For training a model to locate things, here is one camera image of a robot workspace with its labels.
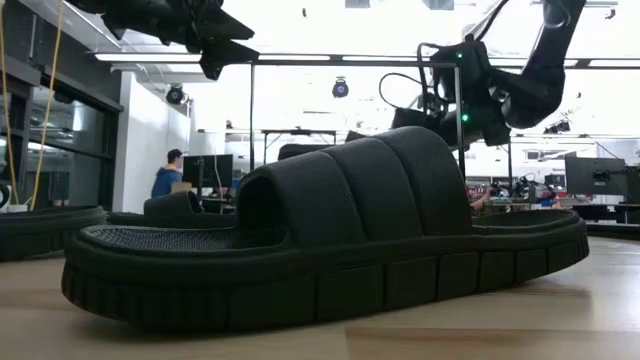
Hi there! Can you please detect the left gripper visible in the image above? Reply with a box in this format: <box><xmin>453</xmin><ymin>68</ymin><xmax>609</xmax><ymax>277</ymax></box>
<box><xmin>102</xmin><ymin>0</ymin><xmax>261</xmax><ymax>81</ymax></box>

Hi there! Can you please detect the long ceiling light bar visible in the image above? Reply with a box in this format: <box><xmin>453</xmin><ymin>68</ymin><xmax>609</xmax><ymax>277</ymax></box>
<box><xmin>94</xmin><ymin>52</ymin><xmax>640</xmax><ymax>69</ymax></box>

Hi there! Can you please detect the black wire rack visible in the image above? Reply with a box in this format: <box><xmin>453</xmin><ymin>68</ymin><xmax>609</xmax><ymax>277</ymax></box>
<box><xmin>248</xmin><ymin>58</ymin><xmax>466</xmax><ymax>181</ymax></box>

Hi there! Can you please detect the person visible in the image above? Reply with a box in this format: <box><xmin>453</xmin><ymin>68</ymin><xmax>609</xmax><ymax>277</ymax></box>
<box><xmin>151</xmin><ymin>148</ymin><xmax>185</xmax><ymax>199</ymax></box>
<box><xmin>468</xmin><ymin>187</ymin><xmax>496</xmax><ymax>212</ymax></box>

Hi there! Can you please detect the black computer monitor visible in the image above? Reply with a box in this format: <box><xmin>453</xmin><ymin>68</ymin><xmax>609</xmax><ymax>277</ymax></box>
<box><xmin>182</xmin><ymin>153</ymin><xmax>235</xmax><ymax>200</ymax></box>
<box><xmin>564</xmin><ymin>155</ymin><xmax>629</xmax><ymax>197</ymax></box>

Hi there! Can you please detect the black background table frame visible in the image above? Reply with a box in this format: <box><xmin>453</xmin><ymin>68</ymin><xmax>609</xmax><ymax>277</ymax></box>
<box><xmin>260</xmin><ymin>128</ymin><xmax>339</xmax><ymax>151</ymax></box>

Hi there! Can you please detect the yellow cable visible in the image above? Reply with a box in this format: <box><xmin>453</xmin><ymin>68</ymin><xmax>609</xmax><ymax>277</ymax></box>
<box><xmin>29</xmin><ymin>0</ymin><xmax>65</xmax><ymax>211</ymax></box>

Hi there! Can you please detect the black aluminium table frame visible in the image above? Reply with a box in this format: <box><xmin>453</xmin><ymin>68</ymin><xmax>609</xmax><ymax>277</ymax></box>
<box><xmin>584</xmin><ymin>219</ymin><xmax>640</xmax><ymax>240</ymax></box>

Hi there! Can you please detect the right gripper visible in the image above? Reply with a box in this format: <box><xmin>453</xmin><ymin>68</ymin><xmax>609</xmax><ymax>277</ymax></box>
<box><xmin>391</xmin><ymin>38</ymin><xmax>512</xmax><ymax>151</ymax></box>

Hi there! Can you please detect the black foam slide sandal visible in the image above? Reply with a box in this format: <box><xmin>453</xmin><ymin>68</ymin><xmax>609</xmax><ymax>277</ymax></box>
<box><xmin>0</xmin><ymin>204</ymin><xmax>109</xmax><ymax>263</ymax></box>
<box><xmin>276</xmin><ymin>129</ymin><xmax>370</xmax><ymax>162</ymax></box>
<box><xmin>106</xmin><ymin>189</ymin><xmax>240</xmax><ymax>230</ymax></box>
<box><xmin>60</xmin><ymin>124</ymin><xmax>591</xmax><ymax>332</ymax></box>

